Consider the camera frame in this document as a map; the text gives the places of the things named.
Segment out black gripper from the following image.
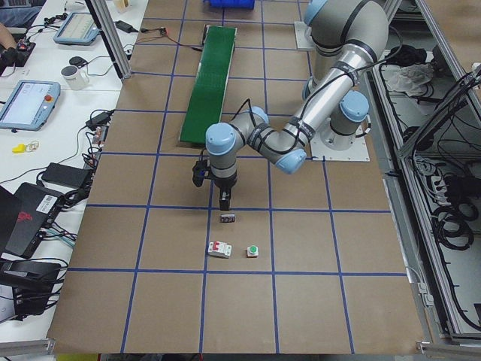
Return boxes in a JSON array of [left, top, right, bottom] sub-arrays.
[[214, 176, 237, 211]]

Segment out black cylindrical capacitor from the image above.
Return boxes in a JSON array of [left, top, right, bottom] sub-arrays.
[[219, 213, 236, 223]]

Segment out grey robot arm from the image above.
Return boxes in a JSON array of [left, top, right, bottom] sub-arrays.
[[193, 1, 389, 211]]

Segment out white red circuit breaker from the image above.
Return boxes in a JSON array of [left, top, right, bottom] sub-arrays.
[[207, 241, 232, 259]]

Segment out green push button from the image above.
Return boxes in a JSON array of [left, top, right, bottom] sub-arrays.
[[246, 245, 259, 258]]

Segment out green conveyor belt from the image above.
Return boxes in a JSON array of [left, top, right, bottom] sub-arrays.
[[180, 26, 237, 144]]

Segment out black power adapter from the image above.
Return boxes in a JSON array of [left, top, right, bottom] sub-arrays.
[[41, 162, 92, 188]]

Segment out white mug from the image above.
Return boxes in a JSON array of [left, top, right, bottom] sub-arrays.
[[61, 65, 89, 90]]

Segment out blue plastic bin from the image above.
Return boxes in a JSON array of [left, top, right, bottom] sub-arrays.
[[207, 0, 256, 10]]

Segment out black computer mouse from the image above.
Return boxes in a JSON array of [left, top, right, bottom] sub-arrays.
[[69, 56, 88, 68]]

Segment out yellow small object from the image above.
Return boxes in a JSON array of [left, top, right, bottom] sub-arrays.
[[12, 144, 26, 154]]

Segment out blue teach pendant near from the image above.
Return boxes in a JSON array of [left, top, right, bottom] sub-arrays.
[[1, 80, 61, 131]]

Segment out blue teach pendant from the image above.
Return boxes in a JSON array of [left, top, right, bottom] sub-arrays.
[[53, 12, 99, 46], [1, 80, 61, 131]]

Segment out blue teach pendant far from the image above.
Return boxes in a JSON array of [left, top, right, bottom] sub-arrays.
[[53, 12, 99, 46]]

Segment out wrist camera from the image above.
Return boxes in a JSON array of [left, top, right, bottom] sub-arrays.
[[192, 159, 210, 187]]

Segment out black braided camera cable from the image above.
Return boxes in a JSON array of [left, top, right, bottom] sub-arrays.
[[228, 98, 264, 159]]

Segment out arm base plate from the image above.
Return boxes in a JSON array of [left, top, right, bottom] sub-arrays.
[[294, 21, 315, 51], [310, 115, 371, 162]]

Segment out red black power wire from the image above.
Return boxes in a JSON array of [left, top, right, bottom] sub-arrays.
[[139, 26, 206, 53]]

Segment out aluminium frame post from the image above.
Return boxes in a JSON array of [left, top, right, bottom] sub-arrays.
[[85, 0, 132, 81]]

